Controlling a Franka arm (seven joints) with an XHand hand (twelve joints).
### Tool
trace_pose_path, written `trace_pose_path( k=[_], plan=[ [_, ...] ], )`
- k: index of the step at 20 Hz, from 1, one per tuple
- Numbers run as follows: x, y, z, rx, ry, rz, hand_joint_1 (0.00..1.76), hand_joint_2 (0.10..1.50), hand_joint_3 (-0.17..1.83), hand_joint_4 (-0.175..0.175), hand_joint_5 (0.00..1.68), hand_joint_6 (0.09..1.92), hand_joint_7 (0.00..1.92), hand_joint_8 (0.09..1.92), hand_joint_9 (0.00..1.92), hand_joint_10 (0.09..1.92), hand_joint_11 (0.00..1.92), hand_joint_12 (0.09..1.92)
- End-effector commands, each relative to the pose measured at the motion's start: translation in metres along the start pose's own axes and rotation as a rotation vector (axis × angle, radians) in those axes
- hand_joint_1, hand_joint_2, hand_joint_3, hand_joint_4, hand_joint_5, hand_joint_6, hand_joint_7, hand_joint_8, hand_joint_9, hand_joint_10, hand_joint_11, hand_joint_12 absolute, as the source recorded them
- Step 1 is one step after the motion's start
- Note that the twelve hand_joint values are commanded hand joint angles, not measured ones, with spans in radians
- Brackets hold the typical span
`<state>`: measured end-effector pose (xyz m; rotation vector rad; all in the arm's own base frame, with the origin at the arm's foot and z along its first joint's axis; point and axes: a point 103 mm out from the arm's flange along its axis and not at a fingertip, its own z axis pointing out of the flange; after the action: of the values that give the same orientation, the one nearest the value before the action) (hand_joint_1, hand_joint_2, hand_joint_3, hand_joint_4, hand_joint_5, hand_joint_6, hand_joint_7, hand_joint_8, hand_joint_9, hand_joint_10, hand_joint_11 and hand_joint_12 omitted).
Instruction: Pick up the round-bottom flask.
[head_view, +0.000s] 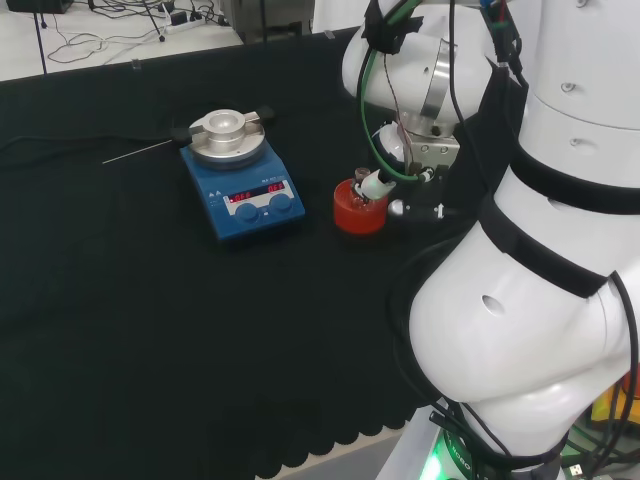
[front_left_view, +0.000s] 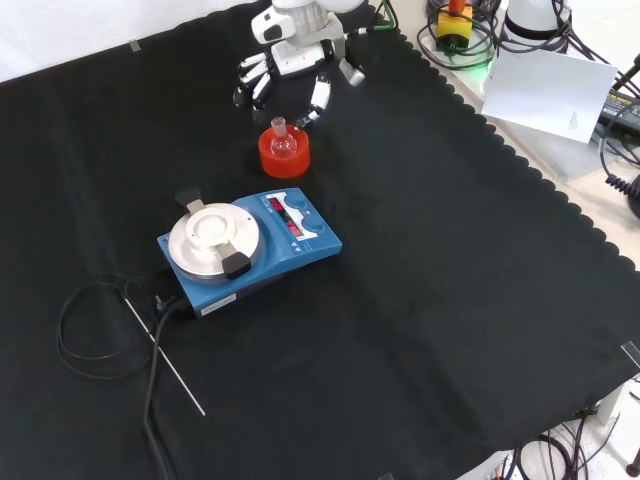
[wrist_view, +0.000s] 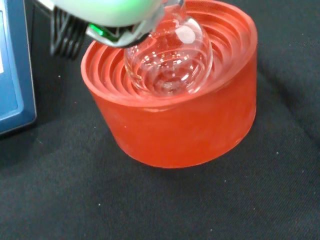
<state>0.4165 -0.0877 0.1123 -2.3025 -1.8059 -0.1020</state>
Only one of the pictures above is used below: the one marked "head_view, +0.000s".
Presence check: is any clear round-bottom flask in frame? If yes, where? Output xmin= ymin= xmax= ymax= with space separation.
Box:
xmin=352 ymin=167 xmax=372 ymax=207

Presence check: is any black bench cloth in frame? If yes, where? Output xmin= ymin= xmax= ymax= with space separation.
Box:
xmin=0 ymin=27 xmax=501 ymax=480

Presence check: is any green robot cable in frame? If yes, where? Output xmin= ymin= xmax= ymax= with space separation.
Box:
xmin=358 ymin=0 xmax=427 ymax=184

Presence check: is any white power strip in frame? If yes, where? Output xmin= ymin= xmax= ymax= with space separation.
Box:
xmin=159 ymin=10 xmax=212 ymax=35

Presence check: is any blue base heater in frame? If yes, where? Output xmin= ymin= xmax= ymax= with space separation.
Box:
xmin=169 ymin=105 xmax=307 ymax=246

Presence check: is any orange flask ring stand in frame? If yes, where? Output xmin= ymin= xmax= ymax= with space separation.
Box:
xmin=333 ymin=178 xmax=389 ymax=236

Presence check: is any thin metal probe rod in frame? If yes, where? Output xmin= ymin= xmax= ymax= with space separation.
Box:
xmin=101 ymin=140 xmax=174 ymax=166

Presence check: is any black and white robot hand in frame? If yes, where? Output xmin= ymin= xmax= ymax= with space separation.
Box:
xmin=355 ymin=164 xmax=464 ymax=222

